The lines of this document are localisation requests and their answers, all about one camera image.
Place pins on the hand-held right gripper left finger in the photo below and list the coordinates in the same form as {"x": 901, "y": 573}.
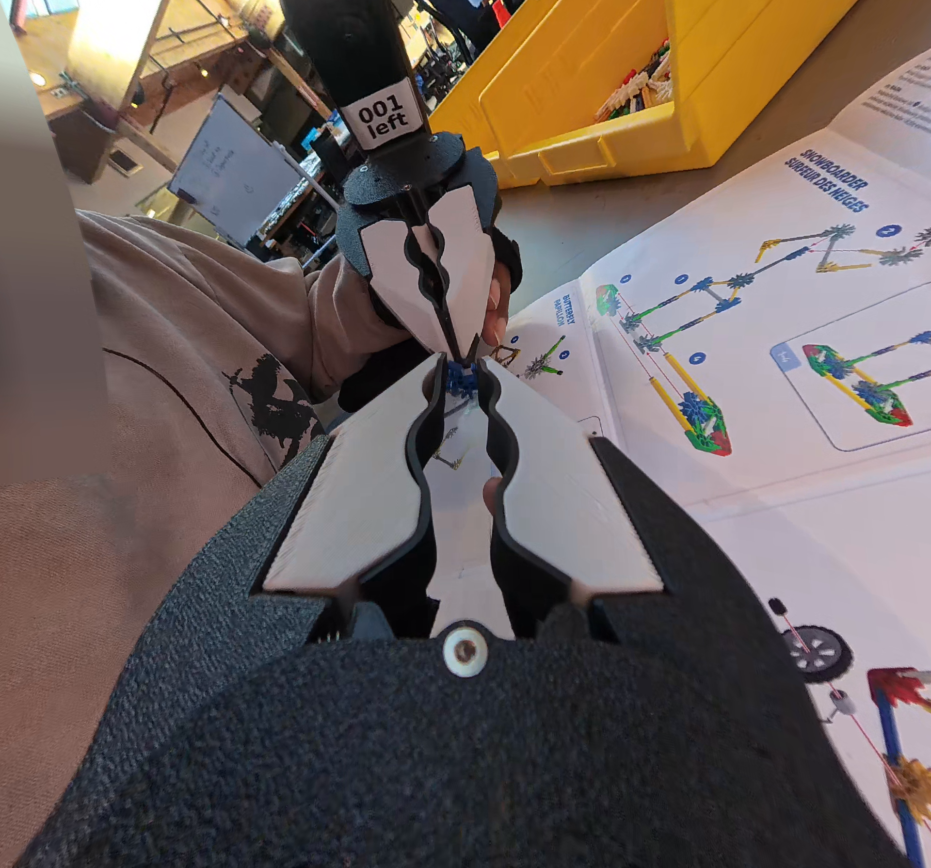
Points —
{"x": 350, "y": 513}

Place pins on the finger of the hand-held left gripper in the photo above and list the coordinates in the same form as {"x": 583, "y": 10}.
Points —
{"x": 468, "y": 265}
{"x": 395, "y": 265}

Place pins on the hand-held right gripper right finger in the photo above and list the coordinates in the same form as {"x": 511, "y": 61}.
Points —
{"x": 579, "y": 516}

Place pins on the blue plastic connector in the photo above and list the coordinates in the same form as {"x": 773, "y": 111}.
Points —
{"x": 463, "y": 378}

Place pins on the person's left forearm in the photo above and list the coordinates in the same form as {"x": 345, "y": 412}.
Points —
{"x": 335, "y": 338}

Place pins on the person's left hand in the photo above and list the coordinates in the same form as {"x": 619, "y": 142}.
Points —
{"x": 499, "y": 308}

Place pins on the yellow plastic bin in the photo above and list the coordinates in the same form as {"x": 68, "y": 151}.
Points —
{"x": 502, "y": 68}
{"x": 756, "y": 68}

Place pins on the whiteboard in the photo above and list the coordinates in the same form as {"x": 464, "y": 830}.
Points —
{"x": 225, "y": 170}

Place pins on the white instruction sheet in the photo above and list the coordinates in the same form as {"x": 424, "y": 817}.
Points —
{"x": 786, "y": 520}

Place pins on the person's beige sweater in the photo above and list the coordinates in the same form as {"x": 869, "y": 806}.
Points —
{"x": 117, "y": 520}

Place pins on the pile of colourful building pieces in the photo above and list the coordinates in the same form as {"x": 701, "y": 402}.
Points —
{"x": 633, "y": 83}

